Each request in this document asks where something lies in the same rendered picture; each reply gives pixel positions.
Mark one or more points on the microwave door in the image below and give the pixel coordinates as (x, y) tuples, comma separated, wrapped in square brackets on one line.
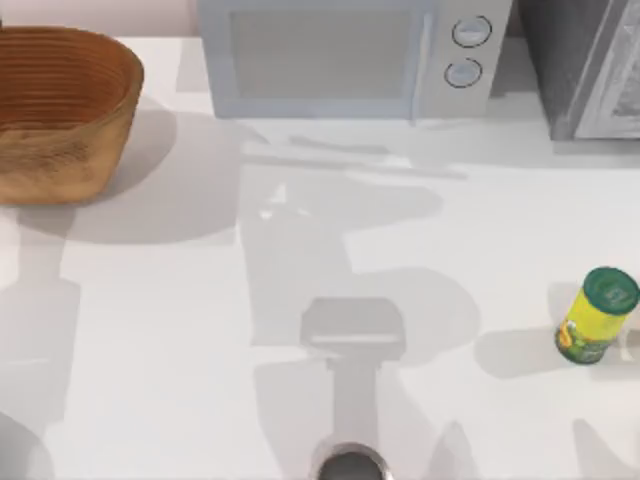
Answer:
[(320, 65)]

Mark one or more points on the pale microwave oven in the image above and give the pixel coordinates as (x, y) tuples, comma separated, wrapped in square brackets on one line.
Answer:
[(465, 107)]

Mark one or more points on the round microwave knob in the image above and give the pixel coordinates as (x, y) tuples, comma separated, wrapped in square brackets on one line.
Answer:
[(471, 30), (463, 73)]

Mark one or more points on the grey metal cup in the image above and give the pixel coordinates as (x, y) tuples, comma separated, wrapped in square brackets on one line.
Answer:
[(351, 462)]

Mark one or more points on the brown woven basket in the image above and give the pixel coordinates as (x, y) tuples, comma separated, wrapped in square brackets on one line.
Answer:
[(65, 115)]

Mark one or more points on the yellow and green can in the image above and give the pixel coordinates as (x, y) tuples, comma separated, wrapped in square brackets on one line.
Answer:
[(595, 317)]

